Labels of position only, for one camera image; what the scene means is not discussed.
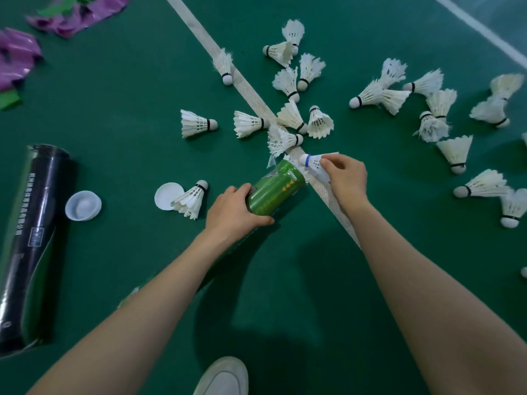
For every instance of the crumpled purple plastic wrap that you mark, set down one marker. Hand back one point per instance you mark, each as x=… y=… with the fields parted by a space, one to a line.
x=16 y=57
x=86 y=14

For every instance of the person's right forearm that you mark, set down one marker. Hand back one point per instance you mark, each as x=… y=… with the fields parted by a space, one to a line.
x=432 y=316

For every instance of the scattered group of white shuttlecocks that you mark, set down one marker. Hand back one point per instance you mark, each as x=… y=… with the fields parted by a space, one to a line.
x=288 y=119

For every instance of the person's left middle finger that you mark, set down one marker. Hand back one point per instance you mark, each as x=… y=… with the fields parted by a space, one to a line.
x=230 y=192

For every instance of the person's left forearm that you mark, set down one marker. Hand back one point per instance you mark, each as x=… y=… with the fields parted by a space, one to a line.
x=136 y=324

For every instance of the person's white shoe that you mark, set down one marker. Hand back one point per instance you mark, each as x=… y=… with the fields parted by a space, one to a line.
x=222 y=378

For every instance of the person's left hand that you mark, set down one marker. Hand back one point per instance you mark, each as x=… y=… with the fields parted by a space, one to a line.
x=228 y=215

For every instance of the green shuttlecock tube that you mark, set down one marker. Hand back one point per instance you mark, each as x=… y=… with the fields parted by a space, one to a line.
x=276 y=189

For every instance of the black shuttlecock tube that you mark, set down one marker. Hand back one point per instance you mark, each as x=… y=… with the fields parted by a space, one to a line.
x=31 y=250

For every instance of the green paper scrap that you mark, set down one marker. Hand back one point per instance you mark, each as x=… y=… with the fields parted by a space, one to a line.
x=9 y=99
x=61 y=4

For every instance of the white round tube cap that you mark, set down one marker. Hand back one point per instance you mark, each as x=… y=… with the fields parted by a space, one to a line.
x=83 y=206
x=166 y=195

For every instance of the person's left thumb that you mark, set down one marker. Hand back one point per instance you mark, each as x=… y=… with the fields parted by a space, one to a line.
x=258 y=221

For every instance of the blue banded feather shuttlecock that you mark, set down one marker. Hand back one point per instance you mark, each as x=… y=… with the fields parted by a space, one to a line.
x=313 y=163

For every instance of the person's right hand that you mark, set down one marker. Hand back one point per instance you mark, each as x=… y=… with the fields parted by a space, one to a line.
x=350 y=180

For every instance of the person's right thumb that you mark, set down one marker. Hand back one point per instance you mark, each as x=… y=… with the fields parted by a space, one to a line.
x=329 y=166

